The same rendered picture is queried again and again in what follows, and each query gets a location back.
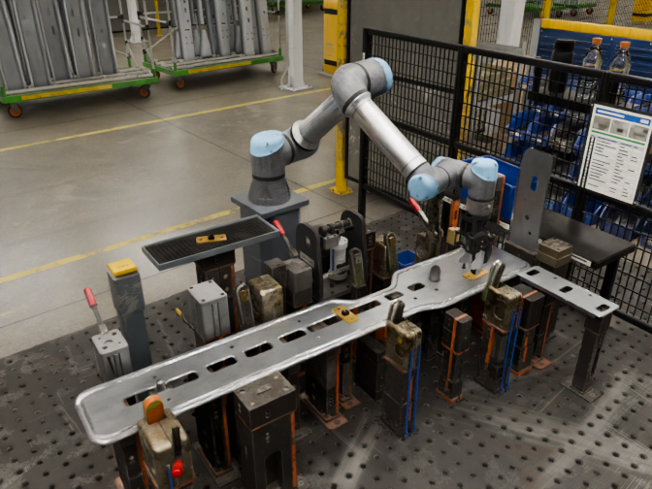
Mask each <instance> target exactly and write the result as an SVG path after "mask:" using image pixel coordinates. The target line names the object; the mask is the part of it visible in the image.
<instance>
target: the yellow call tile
mask: <svg viewBox="0 0 652 489"><path fill-rule="evenodd" d="M108 268H109V269H110V270H111V272H112V273H113V275H114V276H115V277H116V276H120V275H123V274H127V273H130V272H133V271H137V267H136V265H135V264H134V263H133V262H132V261H131V259H130V258H127V259H123V260H119V261H116V262H113V263H109V264H108Z"/></svg>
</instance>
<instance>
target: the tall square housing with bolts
mask: <svg viewBox="0 0 652 489"><path fill-rule="evenodd" d="M186 292H187V299H188V305H189V313H190V321H191V325H192V326H193V328H194V334H195V342H196V348H198V347H200V346H203V345H206V344H208V343H211V342H215V341H218V340H221V339H223V338H226V337H228V334H231V331H230V321H229V310H228V300H227V294H226V293H225V292H224V291H223V290H222V289H221V288H220V287H219V286H218V285H217V284H216V283H215V282H214V281H213V280H208V281H205V282H202V283H199V284H195V285H192V286H189V287H187V288H186ZM230 364H231V360H230V358H228V359H226V360H223V361H221V362H218V363H216V364H213V365H211V366H210V367H211V368H212V370H213V371H214V372H216V371H217V370H218V369H220V368H223V367H225V366H228V365H230Z"/></svg>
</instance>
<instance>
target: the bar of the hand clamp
mask: <svg viewBox="0 0 652 489"><path fill-rule="evenodd" d="M443 197H444V191H443V192H441V193H440V194H438V195H437V196H435V197H434V198H432V199H429V200H428V231H430V232H432V233H433V235H434V238H433V241H434V240H435V238H437V239H440V199H442V198H443ZM435 230H436V231H437V232H438V234H437V235H436V236H435Z"/></svg>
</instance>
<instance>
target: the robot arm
mask: <svg viewBox="0 0 652 489"><path fill-rule="evenodd" d="M392 78H393V77H392V72H391V69H390V67H389V66H388V64H387V63H386V62H385V61H384V60H382V59H380V58H368V59H366V60H361V61H357V62H353V63H347V64H344V65H342V66H341V67H340V68H339V69H338V70H337V71H336V72H335V73H334V75H333V77H332V80H331V92H332V94H331V95H330V96H329V97H328V98H327V99H326V100H325V101H324V102H323V103H322V104H321V105H320V106H319V107H318V108H317V109H315V110H314V111H313V112H312V113H311V114H310V115H309V116H308V117H307V118H306V119H305V120H298V121H296V122H295V123H294V124H293V125H292V126H291V127H290V128H289V129H287V130H286V131H284V132H280V131H277V130H269V131H263V132H260V133H257V134H256V135H254V136H253V137H252V138H251V140H250V154H251V171H252V181H251V185H250V188H249V191H248V200H249V202H251V203H252V204H254V205H258V206H266V207H270V206H278V205H282V204H284V203H287V202H288V201H289V200H290V199H291V192H290V189H289V186H288V183H287V181H286V178H285V166H287V165H289V164H292V163H295V162H297V161H300V160H303V159H307V158H309V157H311V156H312V155H314V154H315V153H316V151H317V149H318V146H319V144H320V139H321V138H322V137H323V136H325V135H326V134H327V133H328V132H329V131H330V130H331V129H333V128H334V127H335V126H336V125H337V124H338V123H340V122H341V121H342V120H343V119H344V118H345V117H352V118H353V119H354V120H355V122H356V123H357V124H358V125H359V126H360V127H361V128H362V129H363V131H364V132H365V133H366V134H367V135H368V136H369V137H370V138H371V140H372V141H373V142H374V143H375V144H376V145H377V147H378V148H379V149H380V150H381V151H382V152H383V153H384V154H385V156H386V157H387V158H388V159H389V160H390V161H391V162H392V163H393V165H394V166H395V167H396V168H397V169H398V170H399V171H400V173H401V174H402V175H403V176H404V177H405V178H406V179H407V180H408V185H407V189H408V191H409V194H410V196H411V197H412V198H413V199H415V200H417V201H426V200H429V199H432V198H434V197H435V196H437V195H438V194H440V193H441V192H443V191H444V190H446V189H448V188H450V187H452V186H456V187H460V188H464V189H468V197H467V204H466V210H467V212H466V213H463V214H462V219H461V228H460V229H458V230H456V231H455V240H454V246H455V245H460V247H461V248H463V249H464V250H465V253H464V254H463V255H462V256H461V257H460V258H459V263H468V267H469V270H470V272H472V270H473V269H475V275H478V274H479V273H480V272H481V271H482V269H483V268H484V267H485V265H486V263H487V262H488V260H489V258H490V256H491V254H492V242H491V238H492V236H491V234H493V235H495V236H498V237H499V236H503V235H504V233H505V230H506V229H505V228H503V226H501V225H500V224H497V223H493V222H491V221H489V220H487V219H489V218H490V217H491V212H492V210H493V203H494V197H495V190H496V183H497V179H498V163H497V162H496V161H495V160H493V159H490V158H476V159H474V160H473V161H472V163H467V162H463V161H459V160H455V159H452V158H450V157H442V156H440V157H437V158H436V159H435V161H433V163H432V165H430V164H429V163H428V162H427V161H426V160H425V158H424V157H423V156H422V155H421V154H420V153H419V152H418V151H417V150H416V149H415V147H414V146H413V145H412V144H411V143H410V142H409V141H408V140H407V138H406V137H405V136H404V135H403V134H402V133H401V132H400V131H399V130H398V128H397V127H396V126H395V125H394V124H393V123H392V122H391V121H390V120H389V119H388V117H387V116H386V115H385V114H384V113H383V112H382V111H381V110H380V109H379V107H378V106H377V105H376V104H375V103H374V102H373V100H374V98H376V97H377V96H382V95H384V94H385V93H387V92H388V91H389V90H390V88H391V86H392ZM489 231H490V232H489ZM490 233H491V234H490ZM458 234H460V236H459V241H458V242H456V237H457V235H458ZM461 235H462V236H461ZM475 255H476V257H475Z"/></svg>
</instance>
